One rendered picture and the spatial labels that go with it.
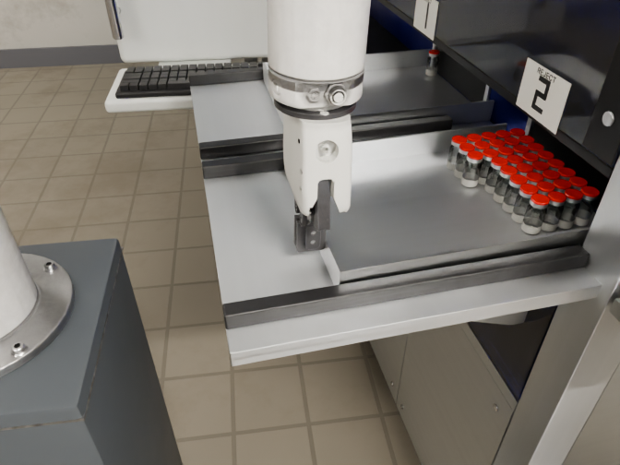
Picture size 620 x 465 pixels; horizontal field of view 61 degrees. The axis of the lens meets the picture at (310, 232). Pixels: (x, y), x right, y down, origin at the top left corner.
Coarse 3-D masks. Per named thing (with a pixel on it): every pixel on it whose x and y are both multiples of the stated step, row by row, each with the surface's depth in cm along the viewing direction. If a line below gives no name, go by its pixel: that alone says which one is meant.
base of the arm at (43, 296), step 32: (0, 224) 49; (0, 256) 49; (32, 256) 62; (0, 288) 50; (32, 288) 55; (64, 288) 58; (0, 320) 51; (32, 320) 54; (64, 320) 54; (0, 352) 50; (32, 352) 51
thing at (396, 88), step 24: (264, 72) 99; (384, 72) 104; (408, 72) 104; (384, 96) 95; (408, 96) 95; (432, 96) 95; (456, 96) 95; (360, 120) 82; (384, 120) 83; (456, 120) 86; (480, 120) 87
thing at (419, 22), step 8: (416, 0) 90; (424, 0) 87; (432, 0) 85; (416, 8) 91; (424, 8) 88; (432, 8) 85; (416, 16) 91; (424, 16) 88; (432, 16) 85; (416, 24) 92; (424, 24) 88; (432, 24) 86; (424, 32) 89; (432, 32) 86; (432, 40) 87
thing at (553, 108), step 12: (528, 60) 63; (528, 72) 63; (540, 72) 61; (552, 72) 59; (528, 84) 64; (540, 84) 62; (552, 84) 60; (564, 84) 58; (528, 96) 64; (552, 96) 60; (564, 96) 58; (528, 108) 64; (552, 108) 60; (540, 120) 62; (552, 120) 60
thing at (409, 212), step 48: (384, 144) 76; (432, 144) 78; (384, 192) 70; (432, 192) 70; (480, 192) 70; (336, 240) 62; (384, 240) 62; (432, 240) 62; (480, 240) 62; (528, 240) 57; (576, 240) 59
